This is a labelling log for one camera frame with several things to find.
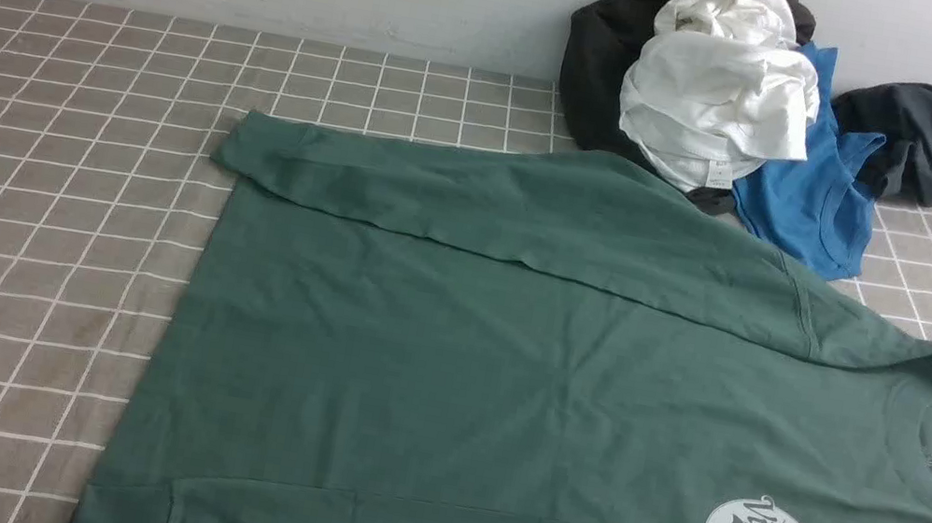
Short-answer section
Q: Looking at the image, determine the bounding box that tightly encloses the green long-sleeved shirt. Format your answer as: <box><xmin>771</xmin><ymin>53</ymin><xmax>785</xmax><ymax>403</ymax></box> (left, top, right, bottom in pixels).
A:
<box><xmin>71</xmin><ymin>110</ymin><xmax>932</xmax><ymax>523</ymax></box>

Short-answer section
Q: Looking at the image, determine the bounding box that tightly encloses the grey checkered tablecloth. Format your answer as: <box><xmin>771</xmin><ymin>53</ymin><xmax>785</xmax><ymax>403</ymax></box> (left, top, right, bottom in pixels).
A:
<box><xmin>0</xmin><ymin>0</ymin><xmax>932</xmax><ymax>523</ymax></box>

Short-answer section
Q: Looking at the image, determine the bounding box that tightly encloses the black garment under pile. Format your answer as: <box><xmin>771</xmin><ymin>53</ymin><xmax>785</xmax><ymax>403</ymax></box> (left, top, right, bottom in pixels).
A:
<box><xmin>558</xmin><ymin>0</ymin><xmax>816</xmax><ymax>215</ymax></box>

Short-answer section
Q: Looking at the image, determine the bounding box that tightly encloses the blue shirt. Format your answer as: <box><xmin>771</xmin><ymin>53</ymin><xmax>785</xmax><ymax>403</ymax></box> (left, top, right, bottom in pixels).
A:
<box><xmin>732</xmin><ymin>42</ymin><xmax>885</xmax><ymax>281</ymax></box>

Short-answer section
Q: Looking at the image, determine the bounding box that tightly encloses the white crumpled shirt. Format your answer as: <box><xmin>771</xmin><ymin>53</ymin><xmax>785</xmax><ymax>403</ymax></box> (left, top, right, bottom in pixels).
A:
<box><xmin>618</xmin><ymin>0</ymin><xmax>821</xmax><ymax>191</ymax></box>

